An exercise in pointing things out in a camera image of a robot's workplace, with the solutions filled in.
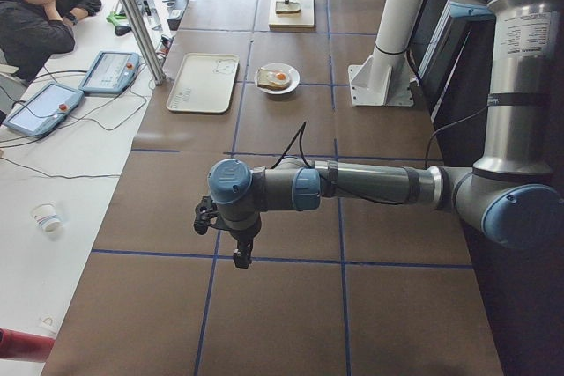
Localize white round plate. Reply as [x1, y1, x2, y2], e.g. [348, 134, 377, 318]
[254, 63, 300, 95]

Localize green black tool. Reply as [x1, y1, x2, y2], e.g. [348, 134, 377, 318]
[106, 11, 131, 36]

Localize light wooden cutting board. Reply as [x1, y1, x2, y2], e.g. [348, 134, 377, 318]
[268, 0, 315, 29]

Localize teach pendant tablet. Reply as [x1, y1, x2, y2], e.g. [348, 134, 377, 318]
[78, 51, 140, 97]
[4, 82, 85, 137]

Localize person in black jacket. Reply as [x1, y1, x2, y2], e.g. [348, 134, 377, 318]
[1, 0, 102, 83]

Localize white bread slice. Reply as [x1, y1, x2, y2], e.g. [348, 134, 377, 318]
[275, 0, 301, 15]

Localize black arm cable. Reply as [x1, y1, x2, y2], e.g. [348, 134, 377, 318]
[272, 121, 490, 205]

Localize cream bear serving tray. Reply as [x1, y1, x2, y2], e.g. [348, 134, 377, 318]
[166, 53, 239, 114]

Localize toast with fried egg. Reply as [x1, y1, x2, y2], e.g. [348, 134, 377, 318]
[256, 68, 292, 91]

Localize white paper cup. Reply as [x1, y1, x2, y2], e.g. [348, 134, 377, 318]
[31, 203, 62, 232]

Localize white pole with base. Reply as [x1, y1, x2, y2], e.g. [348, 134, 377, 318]
[348, 0, 424, 107]

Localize near teach pendant tablet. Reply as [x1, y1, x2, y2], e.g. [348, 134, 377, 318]
[4, 82, 85, 137]

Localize far teach pendant tablet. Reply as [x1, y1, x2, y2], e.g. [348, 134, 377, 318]
[78, 51, 140, 97]

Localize red cylinder object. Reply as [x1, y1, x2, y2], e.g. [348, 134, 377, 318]
[0, 328, 56, 363]

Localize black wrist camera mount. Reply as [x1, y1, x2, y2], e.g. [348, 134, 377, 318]
[193, 195, 219, 235]

